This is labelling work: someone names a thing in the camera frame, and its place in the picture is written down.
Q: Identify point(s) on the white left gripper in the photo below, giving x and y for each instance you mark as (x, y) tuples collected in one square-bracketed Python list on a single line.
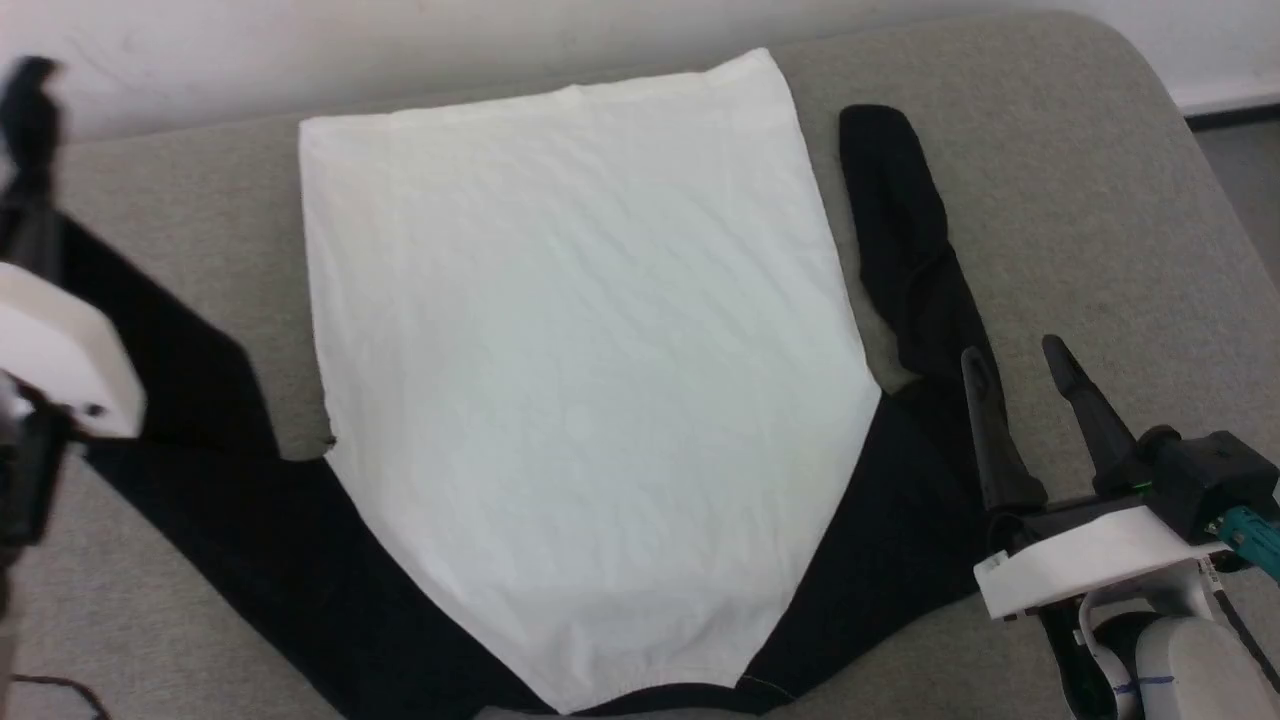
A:
[(60, 360)]

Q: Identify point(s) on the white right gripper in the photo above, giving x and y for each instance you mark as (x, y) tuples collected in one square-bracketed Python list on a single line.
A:
[(1080, 565)]

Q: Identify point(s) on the white garment with black sleeves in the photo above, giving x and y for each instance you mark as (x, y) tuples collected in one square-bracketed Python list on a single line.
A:
[(580, 400)]

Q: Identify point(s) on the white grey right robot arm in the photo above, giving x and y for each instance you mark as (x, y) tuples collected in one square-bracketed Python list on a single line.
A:
[(1190, 670)]

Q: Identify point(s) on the grey fabric sofa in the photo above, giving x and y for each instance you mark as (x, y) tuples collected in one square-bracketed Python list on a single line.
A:
[(1090, 200)]

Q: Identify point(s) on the black floor edge strip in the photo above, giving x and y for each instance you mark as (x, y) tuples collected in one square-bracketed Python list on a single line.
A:
[(1235, 116)]

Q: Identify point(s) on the white skirting board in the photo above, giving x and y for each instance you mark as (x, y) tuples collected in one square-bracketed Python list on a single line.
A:
[(1225, 100)]

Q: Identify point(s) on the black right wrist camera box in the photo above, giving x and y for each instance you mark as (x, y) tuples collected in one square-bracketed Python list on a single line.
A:
[(1210, 475)]

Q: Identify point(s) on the teal right camera connector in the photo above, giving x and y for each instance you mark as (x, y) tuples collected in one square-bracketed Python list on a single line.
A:
[(1255, 535)]

